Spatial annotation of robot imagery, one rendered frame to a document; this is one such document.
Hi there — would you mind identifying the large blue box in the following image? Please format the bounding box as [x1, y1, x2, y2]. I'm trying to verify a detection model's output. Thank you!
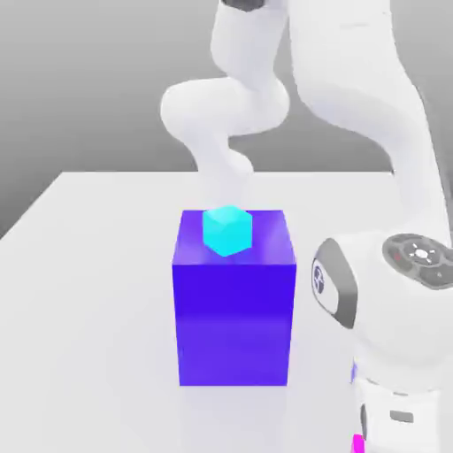
[171, 209, 297, 388]

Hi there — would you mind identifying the small cyan cube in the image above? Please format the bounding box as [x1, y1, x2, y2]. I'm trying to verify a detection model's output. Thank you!
[202, 204, 254, 258]

